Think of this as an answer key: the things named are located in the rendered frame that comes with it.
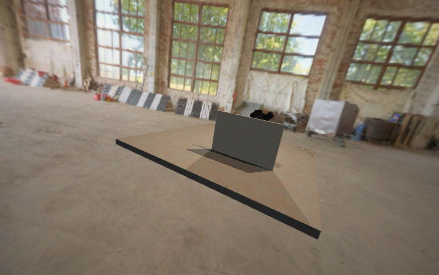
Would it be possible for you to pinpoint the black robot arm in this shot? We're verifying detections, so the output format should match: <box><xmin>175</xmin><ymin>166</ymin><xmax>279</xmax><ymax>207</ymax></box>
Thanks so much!
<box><xmin>250</xmin><ymin>112</ymin><xmax>274</xmax><ymax>121</ymax></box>

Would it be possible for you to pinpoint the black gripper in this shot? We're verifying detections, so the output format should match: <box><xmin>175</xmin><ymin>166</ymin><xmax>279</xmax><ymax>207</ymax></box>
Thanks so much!
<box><xmin>254</xmin><ymin>110</ymin><xmax>265</xmax><ymax>120</ymax></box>

